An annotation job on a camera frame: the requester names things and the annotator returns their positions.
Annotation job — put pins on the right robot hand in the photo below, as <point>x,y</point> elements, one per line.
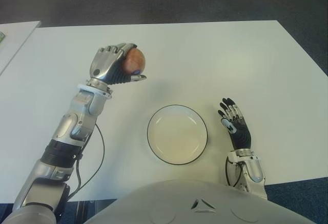
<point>241,135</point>

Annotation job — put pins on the adjacent white table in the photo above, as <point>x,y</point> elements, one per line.
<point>15,42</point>

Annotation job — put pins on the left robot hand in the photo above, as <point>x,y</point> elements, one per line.
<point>102,60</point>

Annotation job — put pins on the red yellow apple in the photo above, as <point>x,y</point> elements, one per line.
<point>135,61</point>

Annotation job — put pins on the green item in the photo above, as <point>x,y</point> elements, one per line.
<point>2,38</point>

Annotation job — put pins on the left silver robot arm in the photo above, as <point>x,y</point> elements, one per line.
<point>69,126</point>

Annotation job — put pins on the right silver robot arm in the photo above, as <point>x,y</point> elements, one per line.
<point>253,172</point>

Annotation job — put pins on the white plate black rim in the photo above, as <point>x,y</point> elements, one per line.
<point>176,134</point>

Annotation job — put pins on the grey robot torso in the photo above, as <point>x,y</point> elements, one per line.
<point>200,206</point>

